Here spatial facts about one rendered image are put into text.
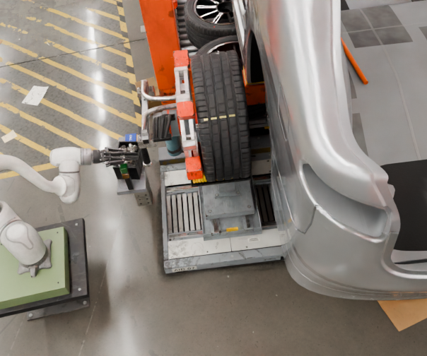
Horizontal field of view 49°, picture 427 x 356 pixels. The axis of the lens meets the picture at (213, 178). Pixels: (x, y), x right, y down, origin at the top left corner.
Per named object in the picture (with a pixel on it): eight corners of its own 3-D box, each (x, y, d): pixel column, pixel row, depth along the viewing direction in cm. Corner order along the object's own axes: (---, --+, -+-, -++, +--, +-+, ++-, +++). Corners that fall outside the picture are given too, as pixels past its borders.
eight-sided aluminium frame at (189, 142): (203, 192, 253) (192, 122, 209) (191, 193, 253) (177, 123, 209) (195, 119, 285) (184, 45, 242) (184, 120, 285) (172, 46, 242)
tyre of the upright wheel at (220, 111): (232, 70, 282) (246, 179, 279) (193, 75, 282) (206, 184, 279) (237, 30, 216) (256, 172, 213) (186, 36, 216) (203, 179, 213)
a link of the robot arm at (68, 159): (80, 145, 253) (81, 170, 255) (49, 146, 249) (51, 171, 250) (80, 147, 243) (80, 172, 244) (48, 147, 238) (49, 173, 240)
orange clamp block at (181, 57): (189, 67, 240) (187, 49, 239) (174, 68, 240) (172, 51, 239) (190, 68, 247) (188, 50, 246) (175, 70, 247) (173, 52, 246)
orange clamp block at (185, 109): (195, 119, 220) (194, 115, 211) (179, 120, 220) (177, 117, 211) (194, 104, 221) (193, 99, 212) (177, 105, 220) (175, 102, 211)
